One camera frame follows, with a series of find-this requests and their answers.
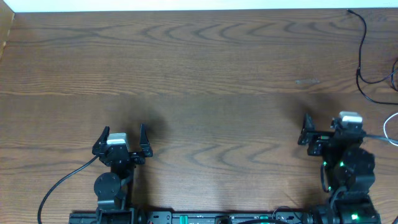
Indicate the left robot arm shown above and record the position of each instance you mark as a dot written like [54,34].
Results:
[111,188]

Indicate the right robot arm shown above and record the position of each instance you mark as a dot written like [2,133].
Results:
[347,171]

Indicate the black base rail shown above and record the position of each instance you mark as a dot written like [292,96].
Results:
[199,217]

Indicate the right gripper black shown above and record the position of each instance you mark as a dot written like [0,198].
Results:
[318,140]

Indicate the cardboard panel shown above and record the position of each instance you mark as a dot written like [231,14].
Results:
[6,20]

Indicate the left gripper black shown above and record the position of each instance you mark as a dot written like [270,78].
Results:
[138,158]

